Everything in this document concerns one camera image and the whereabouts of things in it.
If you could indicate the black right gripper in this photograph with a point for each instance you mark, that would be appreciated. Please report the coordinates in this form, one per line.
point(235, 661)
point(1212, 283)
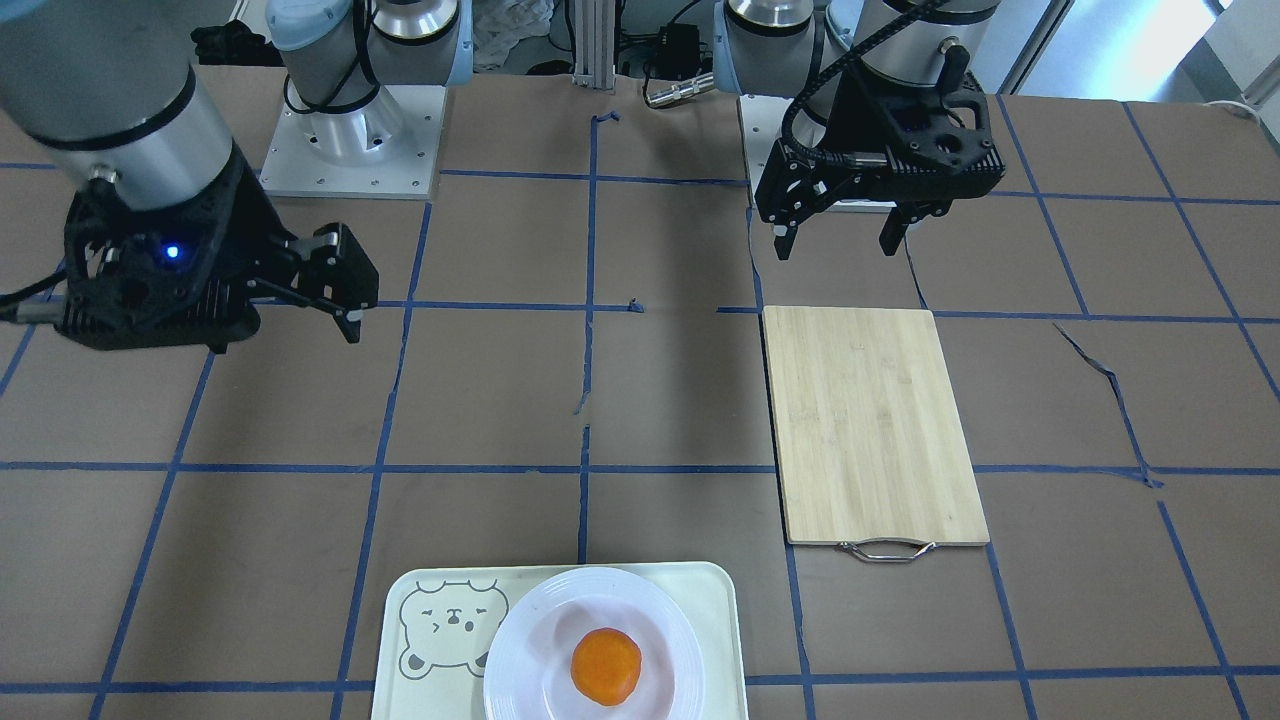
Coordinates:
point(262, 232)

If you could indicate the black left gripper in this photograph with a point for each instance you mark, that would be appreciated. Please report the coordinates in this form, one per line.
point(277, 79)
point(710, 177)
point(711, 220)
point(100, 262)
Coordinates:
point(838, 128)

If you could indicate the white round plate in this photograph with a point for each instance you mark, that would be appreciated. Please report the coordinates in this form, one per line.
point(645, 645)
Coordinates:
point(528, 675)

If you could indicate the orange fruit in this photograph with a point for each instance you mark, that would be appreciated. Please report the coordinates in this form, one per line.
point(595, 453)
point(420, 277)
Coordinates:
point(606, 666)

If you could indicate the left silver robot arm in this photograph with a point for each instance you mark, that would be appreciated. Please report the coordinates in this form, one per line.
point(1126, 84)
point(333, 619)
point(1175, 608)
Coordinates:
point(791, 49)

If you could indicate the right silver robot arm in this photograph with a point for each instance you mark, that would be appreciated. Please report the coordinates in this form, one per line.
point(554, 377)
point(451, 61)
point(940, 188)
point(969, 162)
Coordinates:
point(110, 95)

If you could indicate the cream tray with bear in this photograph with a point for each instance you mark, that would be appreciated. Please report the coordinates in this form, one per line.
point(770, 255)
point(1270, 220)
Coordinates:
point(439, 624)

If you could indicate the wooden cutting board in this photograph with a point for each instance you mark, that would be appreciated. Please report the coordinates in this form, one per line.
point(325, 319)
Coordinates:
point(869, 443)

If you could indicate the aluminium frame post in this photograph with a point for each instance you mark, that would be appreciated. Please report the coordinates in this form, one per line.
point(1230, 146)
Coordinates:
point(594, 57)

